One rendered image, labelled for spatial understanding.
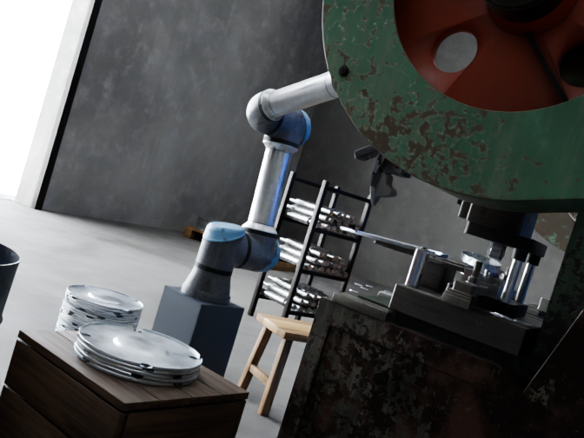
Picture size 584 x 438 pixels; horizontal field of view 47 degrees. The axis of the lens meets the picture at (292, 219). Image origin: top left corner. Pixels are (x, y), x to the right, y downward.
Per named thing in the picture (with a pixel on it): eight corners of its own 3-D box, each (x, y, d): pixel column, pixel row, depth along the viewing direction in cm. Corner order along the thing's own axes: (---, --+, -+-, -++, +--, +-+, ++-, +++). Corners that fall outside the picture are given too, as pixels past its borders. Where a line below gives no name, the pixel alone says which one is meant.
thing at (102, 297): (90, 308, 237) (90, 306, 237) (53, 283, 257) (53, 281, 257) (156, 314, 258) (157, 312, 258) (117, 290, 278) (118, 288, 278)
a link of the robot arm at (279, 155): (219, 263, 213) (261, 96, 214) (254, 270, 224) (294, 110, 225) (242, 271, 205) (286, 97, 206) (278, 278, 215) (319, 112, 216)
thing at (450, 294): (441, 300, 145) (454, 254, 145) (461, 301, 160) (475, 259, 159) (467, 309, 142) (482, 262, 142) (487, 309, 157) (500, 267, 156)
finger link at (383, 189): (383, 209, 178) (394, 175, 177) (364, 202, 181) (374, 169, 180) (388, 210, 180) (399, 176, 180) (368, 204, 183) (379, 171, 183)
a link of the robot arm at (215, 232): (188, 257, 206) (200, 215, 205) (222, 263, 215) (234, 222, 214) (209, 268, 197) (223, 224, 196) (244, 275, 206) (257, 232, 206)
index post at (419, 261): (403, 284, 156) (416, 244, 156) (408, 284, 159) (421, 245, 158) (414, 288, 155) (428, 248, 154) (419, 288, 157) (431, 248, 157)
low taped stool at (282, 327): (302, 399, 290) (325, 324, 288) (332, 423, 269) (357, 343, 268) (232, 390, 272) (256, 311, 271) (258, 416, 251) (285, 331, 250)
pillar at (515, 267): (498, 300, 155) (517, 242, 154) (501, 300, 157) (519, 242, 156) (507, 303, 154) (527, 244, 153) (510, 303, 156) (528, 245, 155)
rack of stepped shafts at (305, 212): (283, 335, 399) (331, 182, 396) (241, 311, 435) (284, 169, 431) (335, 341, 427) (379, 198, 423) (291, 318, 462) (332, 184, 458)
